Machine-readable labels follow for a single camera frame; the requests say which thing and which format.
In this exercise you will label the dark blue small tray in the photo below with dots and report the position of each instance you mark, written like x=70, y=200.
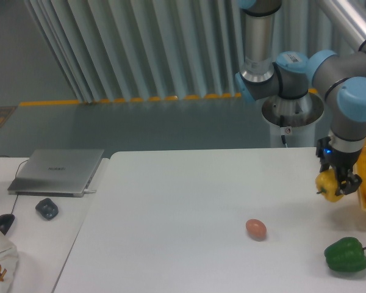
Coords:
x=47, y=209

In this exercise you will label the yellow bell pepper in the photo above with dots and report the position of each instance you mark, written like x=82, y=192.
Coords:
x=327, y=185

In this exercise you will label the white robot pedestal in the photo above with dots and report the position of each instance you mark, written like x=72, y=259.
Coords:
x=292, y=123

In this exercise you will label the brown egg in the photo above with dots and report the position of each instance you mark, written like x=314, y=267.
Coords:
x=256, y=229

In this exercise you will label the white cloth with orange letters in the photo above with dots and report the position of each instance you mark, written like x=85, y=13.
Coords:
x=8, y=263

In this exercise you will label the green bell pepper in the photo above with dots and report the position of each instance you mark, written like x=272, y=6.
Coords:
x=346, y=255

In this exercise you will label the white side table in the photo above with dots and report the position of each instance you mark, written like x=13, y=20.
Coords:
x=43, y=245

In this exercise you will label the black computer mouse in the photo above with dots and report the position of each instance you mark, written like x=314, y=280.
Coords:
x=6, y=221

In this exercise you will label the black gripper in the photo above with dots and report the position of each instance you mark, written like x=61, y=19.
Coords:
x=340, y=155

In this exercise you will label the white folding curtain partition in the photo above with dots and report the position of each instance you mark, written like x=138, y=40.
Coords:
x=144, y=50

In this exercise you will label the silver closed laptop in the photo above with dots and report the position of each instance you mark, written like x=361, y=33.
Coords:
x=59, y=172

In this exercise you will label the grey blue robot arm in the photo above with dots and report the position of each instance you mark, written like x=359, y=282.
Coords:
x=340, y=81

